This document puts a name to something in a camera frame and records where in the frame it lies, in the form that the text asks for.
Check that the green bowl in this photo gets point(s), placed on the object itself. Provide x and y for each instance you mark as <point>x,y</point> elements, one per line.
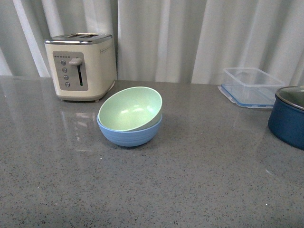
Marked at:
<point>131,109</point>

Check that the blue bowl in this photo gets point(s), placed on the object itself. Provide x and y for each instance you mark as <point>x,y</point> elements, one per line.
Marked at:
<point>131,138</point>

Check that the blue saucepan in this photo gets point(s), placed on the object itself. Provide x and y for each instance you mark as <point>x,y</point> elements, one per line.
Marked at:
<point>286,122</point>

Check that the white curtain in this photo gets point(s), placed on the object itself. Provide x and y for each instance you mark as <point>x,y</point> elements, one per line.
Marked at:
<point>185,41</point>

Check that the clear plastic food container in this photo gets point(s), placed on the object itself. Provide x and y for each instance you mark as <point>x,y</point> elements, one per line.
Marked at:
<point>250,87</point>

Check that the cream toaster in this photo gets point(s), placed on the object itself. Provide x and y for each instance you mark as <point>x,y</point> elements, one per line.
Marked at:
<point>83,65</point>

